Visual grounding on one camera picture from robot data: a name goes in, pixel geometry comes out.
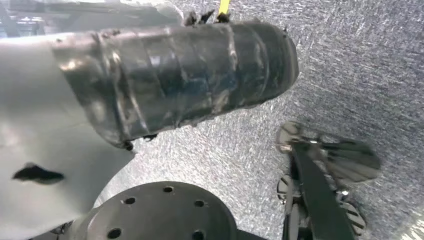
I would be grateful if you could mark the black round perforated disc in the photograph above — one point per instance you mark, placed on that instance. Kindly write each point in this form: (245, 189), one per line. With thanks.
(159, 212)

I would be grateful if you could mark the yellow tape strip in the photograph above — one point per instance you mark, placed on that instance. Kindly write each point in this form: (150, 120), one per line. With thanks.
(224, 6)

